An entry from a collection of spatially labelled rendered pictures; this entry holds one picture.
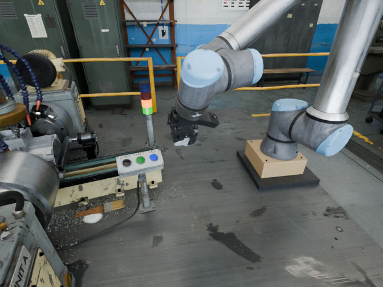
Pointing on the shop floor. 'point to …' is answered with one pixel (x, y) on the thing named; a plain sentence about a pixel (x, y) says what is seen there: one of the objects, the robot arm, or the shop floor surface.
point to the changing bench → (286, 72)
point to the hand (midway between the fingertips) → (186, 142)
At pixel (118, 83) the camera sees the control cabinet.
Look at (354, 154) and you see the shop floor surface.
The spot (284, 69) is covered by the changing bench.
